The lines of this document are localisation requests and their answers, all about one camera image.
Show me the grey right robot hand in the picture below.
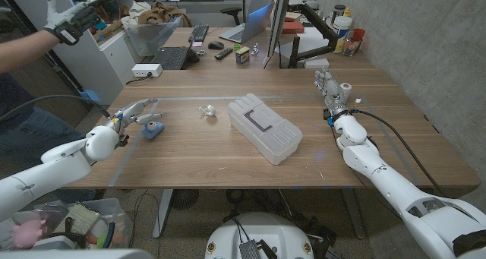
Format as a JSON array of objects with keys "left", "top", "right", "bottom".
[{"left": 314, "top": 69, "right": 349, "bottom": 118}]

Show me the person's gloved right hand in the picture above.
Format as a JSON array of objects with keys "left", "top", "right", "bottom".
[{"left": 43, "top": 0, "right": 100, "bottom": 46}]

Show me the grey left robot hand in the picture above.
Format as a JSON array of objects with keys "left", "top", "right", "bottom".
[{"left": 106, "top": 98, "right": 168, "bottom": 138}]

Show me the person's right forearm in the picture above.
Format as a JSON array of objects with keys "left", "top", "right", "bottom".
[{"left": 0, "top": 29, "right": 52, "bottom": 74}]

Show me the translucent plastic clamshell container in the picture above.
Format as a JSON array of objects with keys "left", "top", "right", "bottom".
[{"left": 226, "top": 93, "right": 304, "bottom": 166}]

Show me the white thread spool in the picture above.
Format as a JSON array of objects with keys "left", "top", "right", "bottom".
[{"left": 339, "top": 82, "right": 352, "bottom": 103}]

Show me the flat white box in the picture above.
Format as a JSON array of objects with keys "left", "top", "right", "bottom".
[{"left": 303, "top": 58, "right": 330, "bottom": 70}]

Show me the cardboard box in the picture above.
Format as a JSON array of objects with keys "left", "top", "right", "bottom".
[{"left": 93, "top": 19, "right": 125, "bottom": 43}]

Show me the white power strip box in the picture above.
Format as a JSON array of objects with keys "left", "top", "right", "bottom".
[{"left": 131, "top": 63, "right": 163, "bottom": 78}]

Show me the white cabinet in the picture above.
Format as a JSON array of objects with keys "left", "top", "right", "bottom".
[{"left": 3, "top": 0, "right": 147, "bottom": 106}]

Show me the white cloth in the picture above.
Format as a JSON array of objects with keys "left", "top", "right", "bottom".
[{"left": 121, "top": 1, "right": 152, "bottom": 28}]

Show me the red cup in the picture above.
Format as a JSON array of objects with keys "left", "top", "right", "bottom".
[{"left": 351, "top": 27, "right": 366, "bottom": 53}]

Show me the large black keyboard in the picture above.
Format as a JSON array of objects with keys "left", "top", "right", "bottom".
[{"left": 150, "top": 46, "right": 190, "bottom": 71}]

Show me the white plastic tub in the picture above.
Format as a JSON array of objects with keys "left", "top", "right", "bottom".
[{"left": 333, "top": 15, "right": 353, "bottom": 39}]

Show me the clear plastic storage bin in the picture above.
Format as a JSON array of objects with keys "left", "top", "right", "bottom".
[{"left": 125, "top": 15, "right": 183, "bottom": 58}]

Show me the dark lidded jar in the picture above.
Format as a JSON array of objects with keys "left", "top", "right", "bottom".
[{"left": 332, "top": 4, "right": 346, "bottom": 24}]

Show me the grey computer monitor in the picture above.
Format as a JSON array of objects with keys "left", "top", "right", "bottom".
[{"left": 264, "top": 0, "right": 292, "bottom": 59}]

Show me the brown cloth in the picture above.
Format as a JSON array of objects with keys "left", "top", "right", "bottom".
[{"left": 137, "top": 1, "right": 193, "bottom": 27}]

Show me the small yellow printed tin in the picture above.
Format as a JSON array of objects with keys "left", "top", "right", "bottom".
[{"left": 235, "top": 46, "right": 251, "bottom": 65}]

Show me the black round fan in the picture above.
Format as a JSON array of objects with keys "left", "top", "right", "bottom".
[{"left": 169, "top": 189, "right": 200, "bottom": 210}]

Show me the slim black keyboard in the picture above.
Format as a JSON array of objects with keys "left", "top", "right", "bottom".
[{"left": 188, "top": 23, "right": 210, "bottom": 43}]

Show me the silver laptop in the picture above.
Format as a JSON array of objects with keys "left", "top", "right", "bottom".
[{"left": 219, "top": 2, "right": 275, "bottom": 45}]

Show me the clear floor bin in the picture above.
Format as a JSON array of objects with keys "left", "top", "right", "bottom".
[{"left": 0, "top": 197, "right": 134, "bottom": 251}]

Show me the grey table leg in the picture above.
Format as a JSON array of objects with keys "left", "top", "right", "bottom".
[
  {"left": 339, "top": 188, "right": 366, "bottom": 240},
  {"left": 152, "top": 189, "right": 174, "bottom": 240}
]

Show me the black remote control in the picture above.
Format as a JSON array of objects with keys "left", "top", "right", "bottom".
[{"left": 214, "top": 47, "right": 234, "bottom": 61}]

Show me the person's dark clothed body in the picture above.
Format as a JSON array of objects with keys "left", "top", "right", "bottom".
[{"left": 0, "top": 72, "right": 96, "bottom": 203}]

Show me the black office chair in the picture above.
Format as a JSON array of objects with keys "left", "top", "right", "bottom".
[{"left": 219, "top": 7, "right": 243, "bottom": 27}]

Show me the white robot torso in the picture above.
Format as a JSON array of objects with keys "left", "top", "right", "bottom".
[{"left": 204, "top": 212, "right": 315, "bottom": 259}]

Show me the pink soft toy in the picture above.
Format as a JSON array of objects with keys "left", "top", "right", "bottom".
[{"left": 11, "top": 219, "right": 49, "bottom": 249}]

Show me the blue toy camera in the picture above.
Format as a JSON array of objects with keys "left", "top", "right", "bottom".
[{"left": 140, "top": 121, "right": 166, "bottom": 141}]

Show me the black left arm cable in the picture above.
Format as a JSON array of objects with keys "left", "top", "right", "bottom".
[{"left": 0, "top": 94, "right": 112, "bottom": 125}]

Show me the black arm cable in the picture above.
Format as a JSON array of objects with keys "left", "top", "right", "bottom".
[
  {"left": 0, "top": 94, "right": 112, "bottom": 125},
  {"left": 351, "top": 109, "right": 445, "bottom": 197}
]

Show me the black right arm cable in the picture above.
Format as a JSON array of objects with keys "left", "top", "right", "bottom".
[{"left": 351, "top": 109, "right": 445, "bottom": 197}]

